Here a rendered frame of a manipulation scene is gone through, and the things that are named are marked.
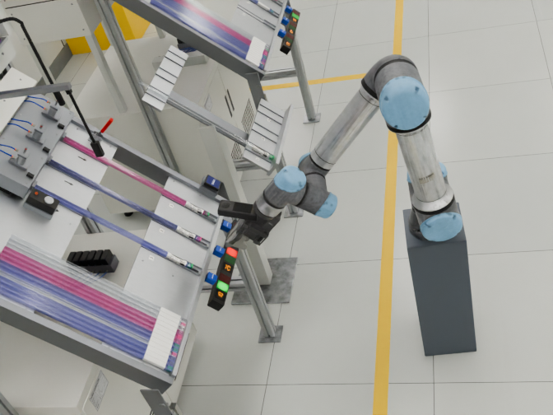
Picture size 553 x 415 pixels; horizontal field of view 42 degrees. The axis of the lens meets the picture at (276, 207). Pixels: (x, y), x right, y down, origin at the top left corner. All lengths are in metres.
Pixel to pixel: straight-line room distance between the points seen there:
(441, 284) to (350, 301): 0.59
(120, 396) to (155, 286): 0.44
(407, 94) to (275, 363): 1.33
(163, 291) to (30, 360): 0.50
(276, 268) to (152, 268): 1.10
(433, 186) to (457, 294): 0.55
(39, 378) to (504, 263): 1.74
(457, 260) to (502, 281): 0.59
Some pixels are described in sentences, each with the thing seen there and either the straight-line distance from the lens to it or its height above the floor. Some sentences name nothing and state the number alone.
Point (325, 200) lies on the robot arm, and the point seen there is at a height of 0.87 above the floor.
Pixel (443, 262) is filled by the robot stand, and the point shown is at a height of 0.47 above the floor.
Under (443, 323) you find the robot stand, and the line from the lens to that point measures 2.51.
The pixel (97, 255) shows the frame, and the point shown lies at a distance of 2.38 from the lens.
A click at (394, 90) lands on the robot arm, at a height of 1.18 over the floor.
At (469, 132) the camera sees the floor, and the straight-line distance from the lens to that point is 3.56.
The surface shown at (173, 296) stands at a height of 0.76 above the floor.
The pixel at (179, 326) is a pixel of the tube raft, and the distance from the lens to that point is 1.95.
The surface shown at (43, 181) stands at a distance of 2.07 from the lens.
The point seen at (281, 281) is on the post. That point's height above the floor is 0.01.
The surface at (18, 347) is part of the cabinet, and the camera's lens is 2.34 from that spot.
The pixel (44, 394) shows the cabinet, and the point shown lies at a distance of 2.17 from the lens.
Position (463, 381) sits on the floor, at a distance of 2.57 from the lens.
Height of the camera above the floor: 2.12
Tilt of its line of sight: 39 degrees down
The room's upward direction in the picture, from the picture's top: 18 degrees counter-clockwise
